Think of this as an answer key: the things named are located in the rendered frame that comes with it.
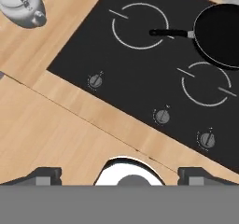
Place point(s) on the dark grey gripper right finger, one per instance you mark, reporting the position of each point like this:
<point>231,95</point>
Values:
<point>193,176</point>

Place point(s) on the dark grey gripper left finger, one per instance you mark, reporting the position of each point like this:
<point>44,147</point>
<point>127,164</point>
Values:
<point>46,176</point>

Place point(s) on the grey metal kettle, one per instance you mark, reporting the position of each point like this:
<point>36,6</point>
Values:
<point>19,7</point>

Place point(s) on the grey hob knob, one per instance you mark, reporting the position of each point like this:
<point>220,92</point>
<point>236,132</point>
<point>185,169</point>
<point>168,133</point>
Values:
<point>162,116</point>
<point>95,81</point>
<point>206,140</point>

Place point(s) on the white round object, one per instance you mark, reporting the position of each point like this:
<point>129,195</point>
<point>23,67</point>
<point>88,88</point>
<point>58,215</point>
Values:
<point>129,171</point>

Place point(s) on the black hob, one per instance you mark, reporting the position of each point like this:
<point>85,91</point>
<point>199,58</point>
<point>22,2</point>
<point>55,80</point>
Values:
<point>140,69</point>

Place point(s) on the black frying pan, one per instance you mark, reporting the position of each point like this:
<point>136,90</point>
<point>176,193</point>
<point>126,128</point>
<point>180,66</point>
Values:
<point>214,34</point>

